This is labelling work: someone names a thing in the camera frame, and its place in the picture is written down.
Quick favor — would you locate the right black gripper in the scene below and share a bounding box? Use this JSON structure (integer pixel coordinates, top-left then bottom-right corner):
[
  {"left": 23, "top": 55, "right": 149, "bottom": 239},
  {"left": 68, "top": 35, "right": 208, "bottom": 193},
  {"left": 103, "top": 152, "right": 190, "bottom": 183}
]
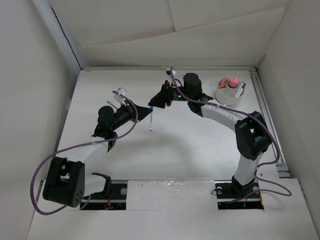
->
[{"left": 148, "top": 80, "right": 192, "bottom": 109}]

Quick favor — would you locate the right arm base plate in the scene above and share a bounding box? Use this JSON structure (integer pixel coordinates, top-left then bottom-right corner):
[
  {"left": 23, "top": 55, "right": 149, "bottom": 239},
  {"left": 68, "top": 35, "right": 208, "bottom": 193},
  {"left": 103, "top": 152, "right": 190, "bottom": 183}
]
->
[{"left": 211, "top": 180, "right": 264, "bottom": 210}]

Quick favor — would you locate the purple capped white pen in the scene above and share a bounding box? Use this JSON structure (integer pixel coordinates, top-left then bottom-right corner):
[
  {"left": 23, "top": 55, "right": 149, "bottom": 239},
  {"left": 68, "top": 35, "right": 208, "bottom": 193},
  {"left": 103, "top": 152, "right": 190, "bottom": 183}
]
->
[{"left": 234, "top": 81, "right": 246, "bottom": 98}]

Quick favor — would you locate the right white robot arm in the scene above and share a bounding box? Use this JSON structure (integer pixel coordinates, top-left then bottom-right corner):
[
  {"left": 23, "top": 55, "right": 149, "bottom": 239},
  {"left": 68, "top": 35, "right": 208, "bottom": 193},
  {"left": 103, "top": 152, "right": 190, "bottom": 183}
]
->
[{"left": 148, "top": 73, "right": 272, "bottom": 198}]

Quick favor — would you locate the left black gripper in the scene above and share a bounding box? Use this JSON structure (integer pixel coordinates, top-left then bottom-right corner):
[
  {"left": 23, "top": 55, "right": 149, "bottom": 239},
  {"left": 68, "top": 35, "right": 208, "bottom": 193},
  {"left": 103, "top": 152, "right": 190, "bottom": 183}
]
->
[{"left": 110, "top": 99, "right": 152, "bottom": 131}]

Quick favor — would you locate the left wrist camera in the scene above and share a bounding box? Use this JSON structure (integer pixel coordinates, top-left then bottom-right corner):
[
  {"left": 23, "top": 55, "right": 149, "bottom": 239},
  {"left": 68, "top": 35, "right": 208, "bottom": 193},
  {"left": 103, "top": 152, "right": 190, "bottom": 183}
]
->
[{"left": 112, "top": 87, "right": 128, "bottom": 106}]

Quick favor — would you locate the light blue capped pen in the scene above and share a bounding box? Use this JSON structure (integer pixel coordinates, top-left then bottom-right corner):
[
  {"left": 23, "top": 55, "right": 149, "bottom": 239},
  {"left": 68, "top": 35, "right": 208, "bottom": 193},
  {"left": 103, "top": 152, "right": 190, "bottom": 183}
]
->
[{"left": 149, "top": 106, "right": 154, "bottom": 132}]

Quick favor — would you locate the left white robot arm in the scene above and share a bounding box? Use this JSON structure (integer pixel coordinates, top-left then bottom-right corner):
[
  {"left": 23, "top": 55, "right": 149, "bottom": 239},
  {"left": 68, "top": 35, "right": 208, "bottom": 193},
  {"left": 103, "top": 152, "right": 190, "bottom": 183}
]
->
[{"left": 42, "top": 103, "right": 153, "bottom": 208}]

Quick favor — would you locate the white round divided container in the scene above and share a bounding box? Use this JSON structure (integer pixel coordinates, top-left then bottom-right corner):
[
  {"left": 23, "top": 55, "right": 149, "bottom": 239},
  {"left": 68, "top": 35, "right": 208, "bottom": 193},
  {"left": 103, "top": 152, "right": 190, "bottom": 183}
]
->
[{"left": 215, "top": 79, "right": 245, "bottom": 106}]

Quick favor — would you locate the red capped white pen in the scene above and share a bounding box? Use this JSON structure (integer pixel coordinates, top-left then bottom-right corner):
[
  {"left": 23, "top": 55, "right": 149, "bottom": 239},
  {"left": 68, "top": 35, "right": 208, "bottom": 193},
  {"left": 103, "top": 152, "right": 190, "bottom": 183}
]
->
[{"left": 235, "top": 86, "right": 244, "bottom": 98}]

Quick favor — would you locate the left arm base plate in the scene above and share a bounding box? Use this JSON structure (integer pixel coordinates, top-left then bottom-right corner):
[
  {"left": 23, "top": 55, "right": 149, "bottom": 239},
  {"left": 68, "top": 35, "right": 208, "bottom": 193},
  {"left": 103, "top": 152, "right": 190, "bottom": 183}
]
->
[{"left": 79, "top": 181, "right": 128, "bottom": 211}]

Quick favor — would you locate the pink capped glue bottle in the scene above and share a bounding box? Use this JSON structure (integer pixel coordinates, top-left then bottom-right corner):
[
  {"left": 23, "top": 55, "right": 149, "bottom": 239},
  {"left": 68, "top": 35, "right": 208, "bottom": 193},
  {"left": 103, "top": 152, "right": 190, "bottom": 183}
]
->
[{"left": 227, "top": 77, "right": 239, "bottom": 89}]

